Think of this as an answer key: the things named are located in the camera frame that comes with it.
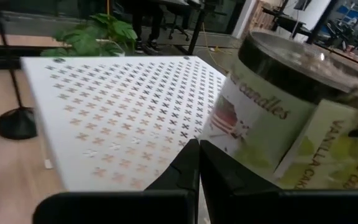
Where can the green label candle jar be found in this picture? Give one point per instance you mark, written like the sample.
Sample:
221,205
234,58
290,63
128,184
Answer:
259,118

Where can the medium black candlestick holder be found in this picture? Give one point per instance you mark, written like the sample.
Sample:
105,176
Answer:
16,124

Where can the person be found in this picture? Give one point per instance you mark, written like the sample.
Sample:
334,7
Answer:
148,25

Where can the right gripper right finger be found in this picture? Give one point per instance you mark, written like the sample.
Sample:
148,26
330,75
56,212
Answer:
259,208

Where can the green leafy plant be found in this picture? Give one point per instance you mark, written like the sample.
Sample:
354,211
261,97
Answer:
85,40

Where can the white perforated metal shelf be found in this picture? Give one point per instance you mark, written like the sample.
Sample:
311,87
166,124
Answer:
120,109

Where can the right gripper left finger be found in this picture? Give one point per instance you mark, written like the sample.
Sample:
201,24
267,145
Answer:
120,208

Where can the black office chair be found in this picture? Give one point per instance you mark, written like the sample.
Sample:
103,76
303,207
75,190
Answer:
179,28

